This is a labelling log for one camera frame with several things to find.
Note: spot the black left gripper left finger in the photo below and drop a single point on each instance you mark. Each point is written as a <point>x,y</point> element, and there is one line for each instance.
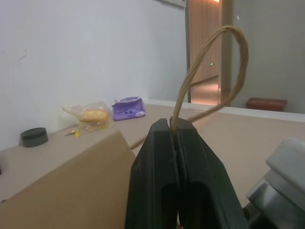
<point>150,167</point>

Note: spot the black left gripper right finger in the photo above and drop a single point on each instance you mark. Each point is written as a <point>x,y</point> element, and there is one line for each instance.
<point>202,171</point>

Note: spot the bread in clear plastic bag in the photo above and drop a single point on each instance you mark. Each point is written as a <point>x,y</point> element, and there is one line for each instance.
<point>94,116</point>

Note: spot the purple plastic pack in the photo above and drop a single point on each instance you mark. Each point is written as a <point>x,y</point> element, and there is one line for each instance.
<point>128,111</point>

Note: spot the red box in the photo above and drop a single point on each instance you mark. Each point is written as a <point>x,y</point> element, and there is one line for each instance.
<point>266,104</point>

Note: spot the black round lid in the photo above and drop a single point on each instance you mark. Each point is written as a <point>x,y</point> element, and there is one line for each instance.
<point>34,137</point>

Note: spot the wooden door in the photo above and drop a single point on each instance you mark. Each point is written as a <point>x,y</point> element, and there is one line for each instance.
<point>205,45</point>

